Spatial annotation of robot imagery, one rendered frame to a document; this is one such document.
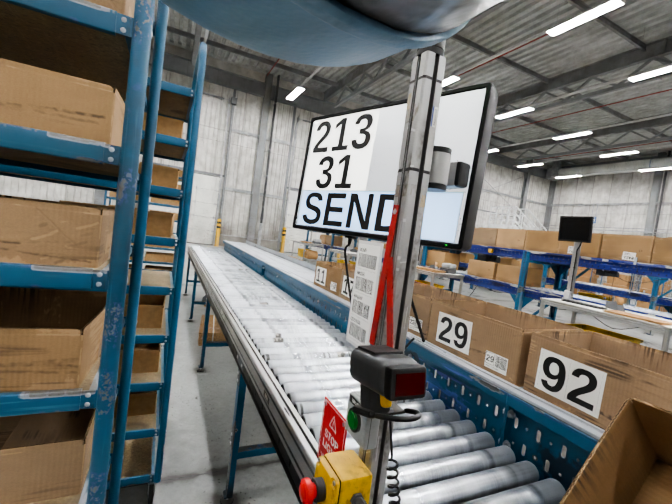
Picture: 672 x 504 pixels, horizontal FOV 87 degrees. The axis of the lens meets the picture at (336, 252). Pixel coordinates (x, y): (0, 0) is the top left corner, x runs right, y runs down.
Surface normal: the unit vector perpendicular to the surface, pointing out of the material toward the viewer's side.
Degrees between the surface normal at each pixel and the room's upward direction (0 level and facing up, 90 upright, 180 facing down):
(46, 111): 91
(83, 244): 90
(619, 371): 90
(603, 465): 90
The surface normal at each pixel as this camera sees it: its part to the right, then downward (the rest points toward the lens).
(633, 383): -0.90, -0.09
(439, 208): -0.69, -0.12
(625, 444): 0.42, 0.11
